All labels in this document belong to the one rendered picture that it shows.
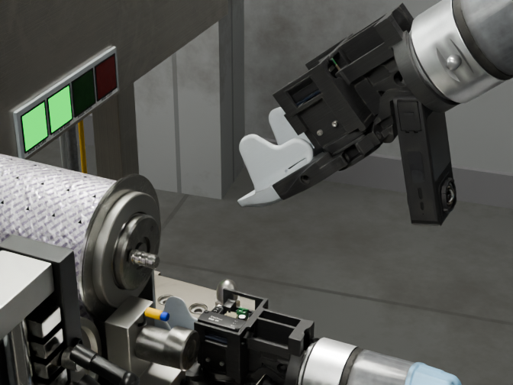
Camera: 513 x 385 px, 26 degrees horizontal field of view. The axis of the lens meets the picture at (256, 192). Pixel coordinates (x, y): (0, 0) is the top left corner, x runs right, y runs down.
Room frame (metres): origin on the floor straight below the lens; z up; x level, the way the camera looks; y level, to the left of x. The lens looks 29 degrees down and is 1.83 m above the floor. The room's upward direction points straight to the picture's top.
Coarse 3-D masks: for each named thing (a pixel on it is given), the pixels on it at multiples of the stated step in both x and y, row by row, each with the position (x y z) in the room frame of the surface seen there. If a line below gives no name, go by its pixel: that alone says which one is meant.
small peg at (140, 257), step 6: (132, 252) 0.89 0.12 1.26; (138, 252) 0.89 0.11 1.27; (144, 252) 0.89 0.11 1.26; (132, 258) 0.89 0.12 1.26; (138, 258) 0.89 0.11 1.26; (144, 258) 0.88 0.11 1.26; (150, 258) 0.88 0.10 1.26; (156, 258) 0.88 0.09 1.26; (138, 264) 0.89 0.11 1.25; (144, 264) 0.88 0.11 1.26; (150, 264) 0.88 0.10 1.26; (156, 264) 0.88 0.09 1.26
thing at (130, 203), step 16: (128, 192) 0.93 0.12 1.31; (112, 208) 0.91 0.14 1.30; (128, 208) 0.92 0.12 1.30; (144, 208) 0.94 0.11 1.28; (112, 224) 0.89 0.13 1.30; (160, 224) 0.97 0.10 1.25; (112, 240) 0.89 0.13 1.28; (96, 256) 0.87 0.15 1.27; (96, 272) 0.87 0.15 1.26; (96, 288) 0.87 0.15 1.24; (112, 288) 0.88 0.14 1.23; (112, 304) 0.88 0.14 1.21
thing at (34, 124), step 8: (32, 112) 1.32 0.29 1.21; (40, 112) 1.34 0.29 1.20; (24, 120) 1.31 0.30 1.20; (32, 120) 1.32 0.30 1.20; (40, 120) 1.34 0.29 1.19; (24, 128) 1.31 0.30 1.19; (32, 128) 1.32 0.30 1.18; (40, 128) 1.34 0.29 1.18; (24, 136) 1.30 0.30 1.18; (32, 136) 1.32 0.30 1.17; (40, 136) 1.34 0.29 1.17; (32, 144) 1.32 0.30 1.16
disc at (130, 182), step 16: (128, 176) 0.94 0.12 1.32; (144, 176) 0.97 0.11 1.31; (112, 192) 0.91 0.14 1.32; (144, 192) 0.96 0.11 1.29; (96, 208) 0.89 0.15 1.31; (96, 224) 0.88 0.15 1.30; (96, 240) 0.88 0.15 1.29; (80, 256) 0.86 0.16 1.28; (80, 272) 0.86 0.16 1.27; (80, 288) 0.86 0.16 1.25; (96, 304) 0.87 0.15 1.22
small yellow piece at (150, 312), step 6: (144, 312) 0.84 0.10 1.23; (150, 312) 0.84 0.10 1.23; (156, 312) 0.84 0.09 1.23; (162, 312) 0.84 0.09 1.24; (144, 318) 0.85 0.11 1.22; (156, 318) 0.83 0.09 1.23; (162, 318) 0.83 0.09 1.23; (168, 318) 0.83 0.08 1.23; (138, 324) 0.87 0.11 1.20; (144, 324) 0.86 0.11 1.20
